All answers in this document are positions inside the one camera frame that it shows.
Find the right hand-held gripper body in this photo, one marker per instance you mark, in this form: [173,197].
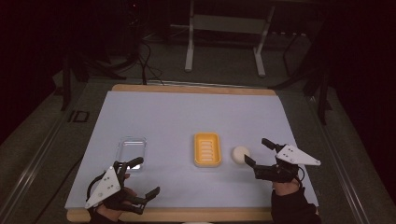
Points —
[295,155]

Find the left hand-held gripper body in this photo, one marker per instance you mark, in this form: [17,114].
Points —
[106,185]

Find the round white soap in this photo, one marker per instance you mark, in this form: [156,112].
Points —
[240,154]

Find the person's left hand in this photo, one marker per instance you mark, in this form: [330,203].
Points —
[109,214]

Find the person's right hand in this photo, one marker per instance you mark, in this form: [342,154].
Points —
[285,188]

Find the clear plastic container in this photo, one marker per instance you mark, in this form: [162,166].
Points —
[131,149]

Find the yellow soap dish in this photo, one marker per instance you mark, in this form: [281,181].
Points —
[207,149]

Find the light blue table mat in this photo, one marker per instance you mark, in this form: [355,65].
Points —
[186,118]

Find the black stand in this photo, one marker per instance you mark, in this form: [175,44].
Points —
[67,81]
[322,93]

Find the white metal stand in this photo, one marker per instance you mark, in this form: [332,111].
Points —
[227,24]

